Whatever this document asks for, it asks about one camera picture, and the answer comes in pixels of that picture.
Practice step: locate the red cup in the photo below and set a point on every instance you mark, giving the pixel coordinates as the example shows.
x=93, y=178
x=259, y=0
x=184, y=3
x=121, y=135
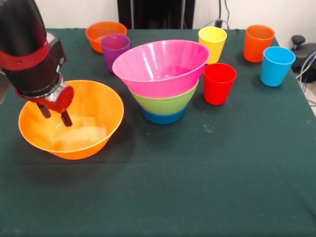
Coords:
x=217, y=91

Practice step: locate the black round knob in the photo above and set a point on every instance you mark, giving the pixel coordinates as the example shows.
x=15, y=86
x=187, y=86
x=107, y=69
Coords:
x=298, y=39

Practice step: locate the dark green table cloth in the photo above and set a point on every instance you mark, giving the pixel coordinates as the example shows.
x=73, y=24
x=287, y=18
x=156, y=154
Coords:
x=172, y=185

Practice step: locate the small dark orange bowl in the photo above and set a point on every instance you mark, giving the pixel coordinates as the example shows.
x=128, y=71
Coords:
x=95, y=42

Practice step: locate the blue cup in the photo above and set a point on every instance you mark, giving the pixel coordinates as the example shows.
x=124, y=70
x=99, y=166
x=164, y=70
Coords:
x=274, y=71

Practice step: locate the green bowl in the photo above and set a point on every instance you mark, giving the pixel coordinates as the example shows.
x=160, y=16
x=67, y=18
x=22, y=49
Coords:
x=163, y=105

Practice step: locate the black power plug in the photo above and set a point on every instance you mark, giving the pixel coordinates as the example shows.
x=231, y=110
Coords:
x=218, y=23

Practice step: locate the large pink bowl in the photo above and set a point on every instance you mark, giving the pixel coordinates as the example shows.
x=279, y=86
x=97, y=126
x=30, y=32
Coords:
x=158, y=84

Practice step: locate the purple cup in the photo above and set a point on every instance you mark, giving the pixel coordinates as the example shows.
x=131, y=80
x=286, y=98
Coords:
x=111, y=54

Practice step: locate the blue bowl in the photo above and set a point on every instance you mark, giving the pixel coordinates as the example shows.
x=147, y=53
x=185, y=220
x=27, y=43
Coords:
x=163, y=119

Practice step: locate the orange cup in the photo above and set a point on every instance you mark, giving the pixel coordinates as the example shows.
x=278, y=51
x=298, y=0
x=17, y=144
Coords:
x=254, y=49

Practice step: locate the yellow cup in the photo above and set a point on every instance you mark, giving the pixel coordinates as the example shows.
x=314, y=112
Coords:
x=214, y=39

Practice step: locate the black round base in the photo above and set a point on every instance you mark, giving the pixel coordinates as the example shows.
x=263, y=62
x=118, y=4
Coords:
x=309, y=49

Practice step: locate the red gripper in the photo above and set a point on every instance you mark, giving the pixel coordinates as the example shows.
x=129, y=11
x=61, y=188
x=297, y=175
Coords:
x=65, y=100

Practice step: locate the large orange bowl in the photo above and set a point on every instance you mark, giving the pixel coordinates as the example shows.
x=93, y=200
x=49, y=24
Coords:
x=98, y=106

